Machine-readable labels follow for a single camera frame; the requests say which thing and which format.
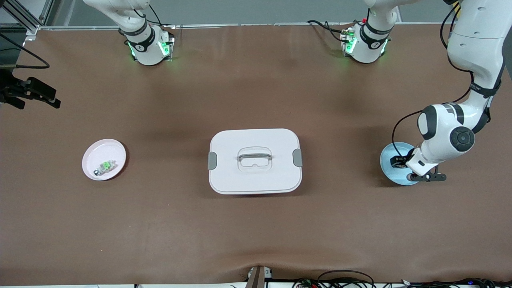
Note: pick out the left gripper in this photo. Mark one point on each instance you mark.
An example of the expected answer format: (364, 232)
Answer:
(408, 156)

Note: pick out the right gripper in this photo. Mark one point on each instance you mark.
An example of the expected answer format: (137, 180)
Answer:
(11, 90)

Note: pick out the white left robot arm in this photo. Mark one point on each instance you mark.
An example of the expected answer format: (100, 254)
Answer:
(476, 52)

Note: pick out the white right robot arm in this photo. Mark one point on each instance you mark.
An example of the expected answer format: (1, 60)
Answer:
(148, 52)

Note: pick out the light blue round plate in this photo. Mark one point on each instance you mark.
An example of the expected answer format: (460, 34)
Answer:
(394, 176)

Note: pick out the pink round plate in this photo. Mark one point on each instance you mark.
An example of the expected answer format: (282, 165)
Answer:
(100, 154)

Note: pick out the white lidded storage box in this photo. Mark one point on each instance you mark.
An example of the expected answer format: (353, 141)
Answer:
(256, 180)

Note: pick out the brown table mat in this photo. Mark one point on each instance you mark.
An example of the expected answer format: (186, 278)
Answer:
(256, 80)

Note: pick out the aluminium frame profile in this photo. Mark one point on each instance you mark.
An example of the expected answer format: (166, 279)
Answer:
(32, 31)

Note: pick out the green push-button switch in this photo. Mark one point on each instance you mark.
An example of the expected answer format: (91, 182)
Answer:
(106, 165)

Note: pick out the metal table edge bracket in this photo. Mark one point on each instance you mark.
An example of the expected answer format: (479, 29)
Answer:
(258, 278)

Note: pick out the silver table edge rail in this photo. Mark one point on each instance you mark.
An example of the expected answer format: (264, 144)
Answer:
(260, 24)

